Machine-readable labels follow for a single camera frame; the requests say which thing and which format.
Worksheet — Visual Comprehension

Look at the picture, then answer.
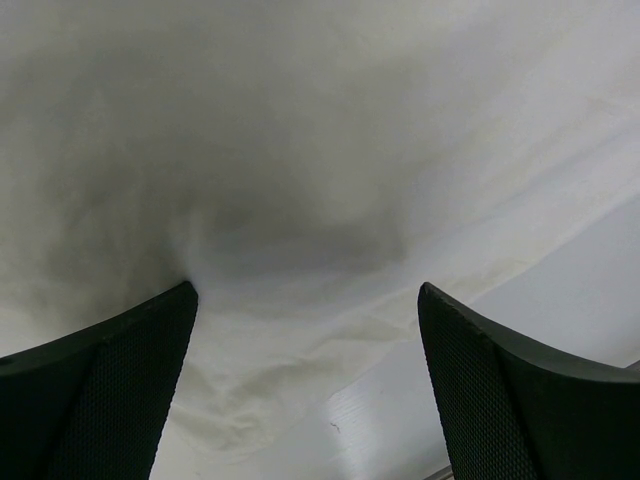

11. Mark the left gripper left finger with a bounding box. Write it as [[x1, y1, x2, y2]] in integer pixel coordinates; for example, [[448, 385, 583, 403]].
[[1, 282, 198, 479]]

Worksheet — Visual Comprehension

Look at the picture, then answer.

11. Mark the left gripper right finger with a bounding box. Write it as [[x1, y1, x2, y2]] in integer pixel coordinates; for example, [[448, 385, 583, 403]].
[[417, 283, 639, 479]]

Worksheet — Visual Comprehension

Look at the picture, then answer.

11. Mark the white tank top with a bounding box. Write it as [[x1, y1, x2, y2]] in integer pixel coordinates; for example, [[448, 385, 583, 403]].
[[1, 1, 639, 463]]

